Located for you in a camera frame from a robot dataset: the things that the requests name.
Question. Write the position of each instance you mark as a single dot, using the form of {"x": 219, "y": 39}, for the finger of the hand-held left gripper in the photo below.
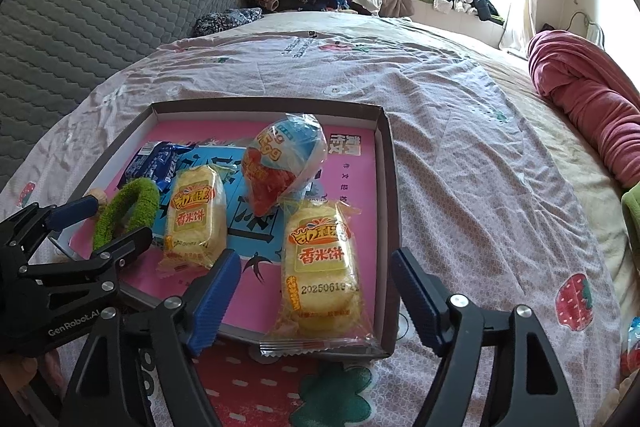
{"x": 125, "y": 242}
{"x": 75, "y": 209}

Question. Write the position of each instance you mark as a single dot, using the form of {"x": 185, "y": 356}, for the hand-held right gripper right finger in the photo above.
{"x": 417, "y": 302}

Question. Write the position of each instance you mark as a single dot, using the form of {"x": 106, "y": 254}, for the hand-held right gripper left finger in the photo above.
{"x": 215, "y": 307}

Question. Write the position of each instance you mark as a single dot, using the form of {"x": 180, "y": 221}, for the walnut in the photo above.
{"x": 98, "y": 198}

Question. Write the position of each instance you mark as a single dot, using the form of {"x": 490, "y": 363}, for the yellow rice cracker packet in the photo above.
{"x": 192, "y": 217}
{"x": 320, "y": 267}

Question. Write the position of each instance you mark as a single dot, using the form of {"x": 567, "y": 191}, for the shallow pink box tray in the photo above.
{"x": 389, "y": 232}

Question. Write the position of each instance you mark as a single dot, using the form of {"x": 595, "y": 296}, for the blue snack packet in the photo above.
{"x": 150, "y": 162}

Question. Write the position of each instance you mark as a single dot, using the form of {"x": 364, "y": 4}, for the red jelly cup packet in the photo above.
{"x": 280, "y": 157}

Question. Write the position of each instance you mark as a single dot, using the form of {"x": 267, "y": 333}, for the person's left hand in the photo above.
{"x": 15, "y": 377}

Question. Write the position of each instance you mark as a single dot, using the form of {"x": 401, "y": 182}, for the pink printed bed sheet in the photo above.
{"x": 475, "y": 157}

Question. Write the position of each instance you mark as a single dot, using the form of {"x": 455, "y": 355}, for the grey quilted headboard cover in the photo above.
{"x": 100, "y": 7}

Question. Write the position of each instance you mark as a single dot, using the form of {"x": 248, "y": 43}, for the small clear snack packet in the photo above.
{"x": 631, "y": 347}

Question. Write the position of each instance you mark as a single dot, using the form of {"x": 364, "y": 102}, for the green blanket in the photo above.
{"x": 632, "y": 209}

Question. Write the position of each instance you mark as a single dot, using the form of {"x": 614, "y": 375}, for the dark floral cloth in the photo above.
{"x": 225, "y": 21}

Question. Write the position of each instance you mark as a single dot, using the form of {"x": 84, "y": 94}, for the pink quilt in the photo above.
{"x": 590, "y": 97}

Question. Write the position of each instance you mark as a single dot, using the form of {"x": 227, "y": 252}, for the white curved object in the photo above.
{"x": 590, "y": 29}

